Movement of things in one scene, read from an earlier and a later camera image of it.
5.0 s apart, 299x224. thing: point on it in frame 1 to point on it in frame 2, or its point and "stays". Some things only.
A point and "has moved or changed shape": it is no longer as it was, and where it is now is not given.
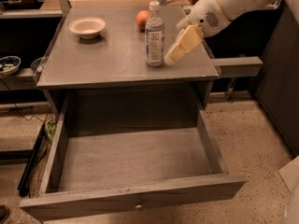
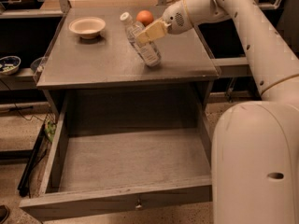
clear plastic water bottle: [154, 37] has moved or changed shape
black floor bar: [26, 175] stays
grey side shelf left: [21, 80] stays
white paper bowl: [88, 27] stays
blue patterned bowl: [9, 64] stays
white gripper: [206, 17] to [175, 19]
